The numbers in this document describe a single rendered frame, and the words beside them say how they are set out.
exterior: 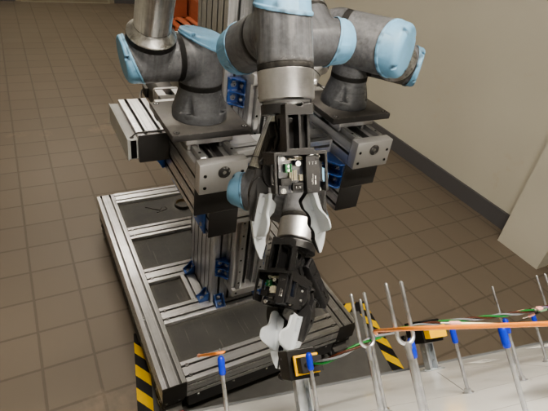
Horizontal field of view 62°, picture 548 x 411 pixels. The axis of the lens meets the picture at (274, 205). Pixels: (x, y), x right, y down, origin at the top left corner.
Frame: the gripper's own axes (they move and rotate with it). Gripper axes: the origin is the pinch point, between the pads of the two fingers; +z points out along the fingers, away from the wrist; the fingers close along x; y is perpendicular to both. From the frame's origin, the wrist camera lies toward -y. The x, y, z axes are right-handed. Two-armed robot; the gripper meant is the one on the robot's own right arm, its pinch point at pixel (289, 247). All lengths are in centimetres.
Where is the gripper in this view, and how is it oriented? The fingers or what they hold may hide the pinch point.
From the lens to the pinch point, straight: 65.7
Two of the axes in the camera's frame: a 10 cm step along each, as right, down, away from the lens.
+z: 0.5, 9.9, 1.3
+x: 9.6, -0.8, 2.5
